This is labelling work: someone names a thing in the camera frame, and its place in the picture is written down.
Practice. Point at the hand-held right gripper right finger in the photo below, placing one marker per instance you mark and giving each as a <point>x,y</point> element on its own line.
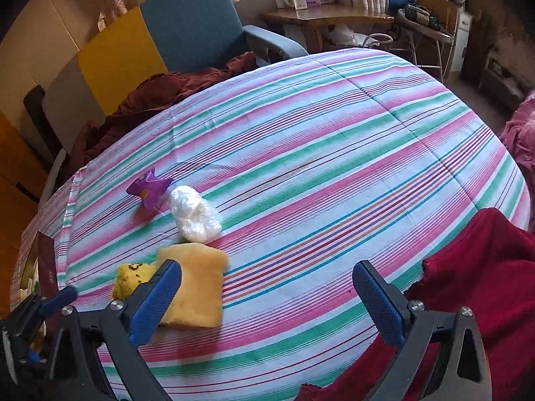
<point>378,303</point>

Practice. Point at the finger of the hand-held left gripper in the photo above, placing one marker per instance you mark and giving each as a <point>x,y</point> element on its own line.
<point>58,299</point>

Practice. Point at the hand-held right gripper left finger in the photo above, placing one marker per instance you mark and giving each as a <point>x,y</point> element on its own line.
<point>154,300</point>

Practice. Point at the yellow sponge toy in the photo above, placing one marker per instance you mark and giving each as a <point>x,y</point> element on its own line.
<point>131,277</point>

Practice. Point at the dark red gift box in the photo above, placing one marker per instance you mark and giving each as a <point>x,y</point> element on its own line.
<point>46,263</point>

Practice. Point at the yellow rectangular sponge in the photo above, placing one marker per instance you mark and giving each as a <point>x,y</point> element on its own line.
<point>200,288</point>

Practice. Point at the white plastic bag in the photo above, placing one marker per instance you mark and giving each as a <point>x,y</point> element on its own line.
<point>192,215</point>

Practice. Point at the purple snack packet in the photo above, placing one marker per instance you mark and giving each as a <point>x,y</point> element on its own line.
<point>148,186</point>

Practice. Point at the red cloth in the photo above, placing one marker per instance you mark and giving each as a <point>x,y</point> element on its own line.
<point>480,267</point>

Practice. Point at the orange wooden cabinet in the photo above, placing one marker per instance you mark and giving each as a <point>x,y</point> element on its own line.
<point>16,167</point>

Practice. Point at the striped bedspread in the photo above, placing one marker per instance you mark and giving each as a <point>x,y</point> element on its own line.
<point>334,154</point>

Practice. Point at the maroon blanket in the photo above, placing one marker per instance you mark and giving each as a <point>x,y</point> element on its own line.
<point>159,92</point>

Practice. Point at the pink blanket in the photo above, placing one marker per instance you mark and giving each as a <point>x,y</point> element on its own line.
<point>520,133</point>

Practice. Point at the multicolour sofa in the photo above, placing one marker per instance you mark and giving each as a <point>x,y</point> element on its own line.
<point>113,58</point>

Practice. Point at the clear plastic bag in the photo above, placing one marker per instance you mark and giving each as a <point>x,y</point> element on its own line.
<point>347,34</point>

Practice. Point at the dark cabinet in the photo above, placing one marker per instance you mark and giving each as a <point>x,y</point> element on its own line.
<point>505,62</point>

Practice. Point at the white cabinet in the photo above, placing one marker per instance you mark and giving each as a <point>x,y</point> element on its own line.
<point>462,41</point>

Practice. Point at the blue armchair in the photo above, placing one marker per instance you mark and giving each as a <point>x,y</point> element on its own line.
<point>188,21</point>

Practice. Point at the black bag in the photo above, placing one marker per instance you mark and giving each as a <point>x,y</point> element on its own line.
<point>420,16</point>

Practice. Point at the wooden table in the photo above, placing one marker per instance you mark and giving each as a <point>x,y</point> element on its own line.
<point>334,14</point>

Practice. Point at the metal stand with radio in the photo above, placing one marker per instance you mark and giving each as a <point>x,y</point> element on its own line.
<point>439,14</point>

